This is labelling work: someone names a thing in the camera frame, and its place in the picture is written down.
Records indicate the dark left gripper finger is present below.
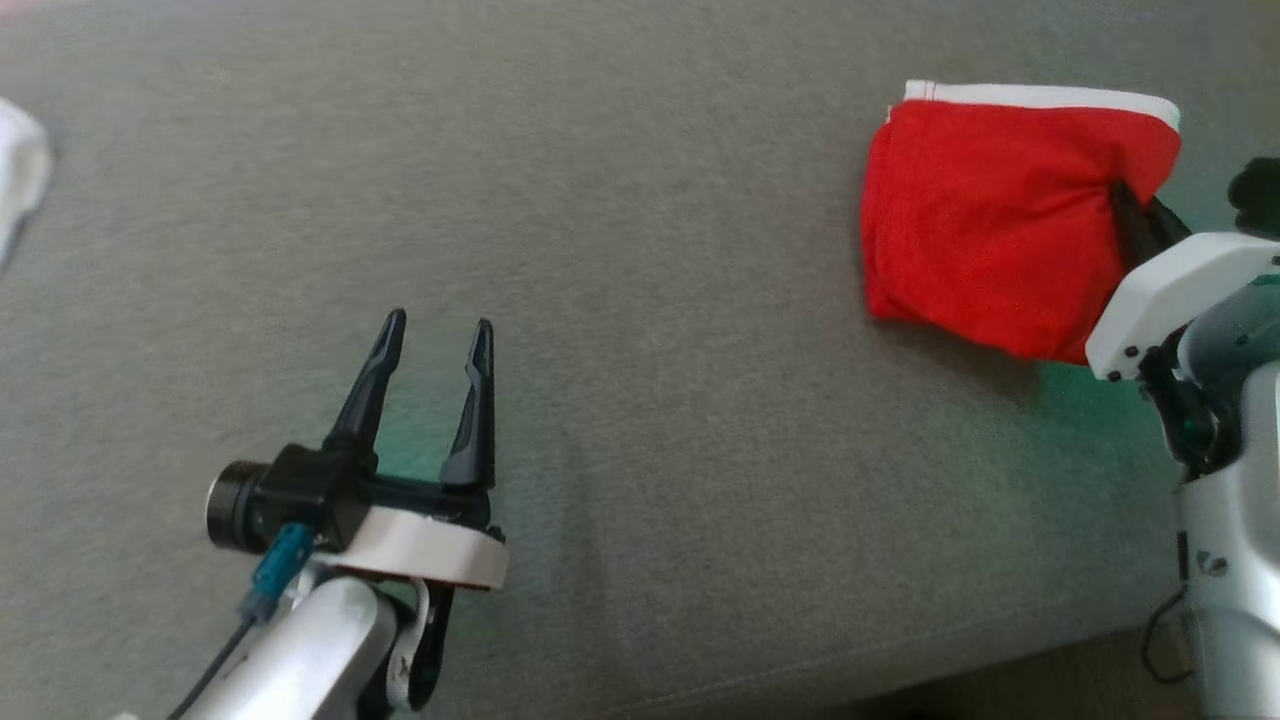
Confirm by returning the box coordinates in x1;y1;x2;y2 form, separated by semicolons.
322;308;408;473
440;318;497;492

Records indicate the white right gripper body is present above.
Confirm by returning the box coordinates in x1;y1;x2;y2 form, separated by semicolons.
1085;232;1280;382

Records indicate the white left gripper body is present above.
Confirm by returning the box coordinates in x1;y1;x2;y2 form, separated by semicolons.
325;470;509;591

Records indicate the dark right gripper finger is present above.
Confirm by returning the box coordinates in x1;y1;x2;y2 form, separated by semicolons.
1146;196;1193;251
1108;180;1153;274

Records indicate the red shorts white waistband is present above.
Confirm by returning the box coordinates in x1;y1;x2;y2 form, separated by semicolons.
860;80;1183;364

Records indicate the red basketball jersey white trim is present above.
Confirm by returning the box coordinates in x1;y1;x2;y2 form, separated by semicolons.
0;97;54;273

